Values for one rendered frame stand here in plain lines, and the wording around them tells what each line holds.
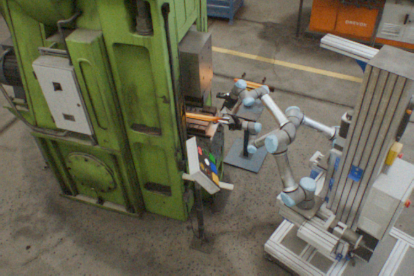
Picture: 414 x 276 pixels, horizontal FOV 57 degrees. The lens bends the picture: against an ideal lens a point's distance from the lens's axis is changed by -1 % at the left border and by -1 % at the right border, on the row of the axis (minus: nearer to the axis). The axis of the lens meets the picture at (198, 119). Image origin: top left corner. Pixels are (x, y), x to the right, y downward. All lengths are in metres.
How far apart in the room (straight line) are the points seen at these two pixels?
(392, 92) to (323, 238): 1.20
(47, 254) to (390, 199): 2.96
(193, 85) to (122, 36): 0.67
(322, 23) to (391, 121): 4.15
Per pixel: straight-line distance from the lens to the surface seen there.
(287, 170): 2.70
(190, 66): 2.82
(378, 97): 2.33
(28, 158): 4.93
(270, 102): 2.78
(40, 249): 4.07
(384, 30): 6.32
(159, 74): 2.63
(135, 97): 2.95
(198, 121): 3.33
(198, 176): 2.71
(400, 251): 3.71
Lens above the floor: 3.22
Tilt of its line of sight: 42 degrees down
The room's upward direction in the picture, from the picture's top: 4 degrees counter-clockwise
